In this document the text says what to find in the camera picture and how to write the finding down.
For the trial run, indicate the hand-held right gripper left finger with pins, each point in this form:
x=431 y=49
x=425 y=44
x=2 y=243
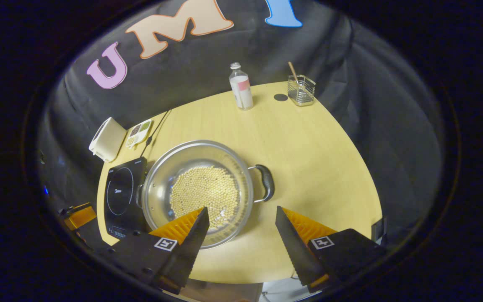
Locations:
x=191 y=247

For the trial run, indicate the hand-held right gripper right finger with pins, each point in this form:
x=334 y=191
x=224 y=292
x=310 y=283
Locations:
x=296 y=247

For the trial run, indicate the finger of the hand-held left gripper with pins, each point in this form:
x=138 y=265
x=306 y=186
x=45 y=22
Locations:
x=81 y=216

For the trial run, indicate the black induction cooktop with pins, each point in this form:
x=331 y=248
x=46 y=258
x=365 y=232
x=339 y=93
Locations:
x=120 y=197

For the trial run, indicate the pile of yellow soybeans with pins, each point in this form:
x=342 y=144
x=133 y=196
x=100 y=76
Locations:
x=203 y=191

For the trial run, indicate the white toaster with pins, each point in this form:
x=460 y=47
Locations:
x=107 y=140

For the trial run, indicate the white divided dish of beans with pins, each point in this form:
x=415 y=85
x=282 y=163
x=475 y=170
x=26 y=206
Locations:
x=139 y=133

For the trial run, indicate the black round table grommet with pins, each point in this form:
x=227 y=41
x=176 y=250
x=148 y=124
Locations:
x=280 y=97

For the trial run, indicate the clear bottle with pink label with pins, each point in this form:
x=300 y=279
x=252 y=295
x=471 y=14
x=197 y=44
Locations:
x=241 y=88

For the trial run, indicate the wooden stick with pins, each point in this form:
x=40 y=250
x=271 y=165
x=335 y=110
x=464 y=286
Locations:
x=293 y=70

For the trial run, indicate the black table edge bracket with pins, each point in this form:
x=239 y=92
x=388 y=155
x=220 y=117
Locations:
x=378 y=230

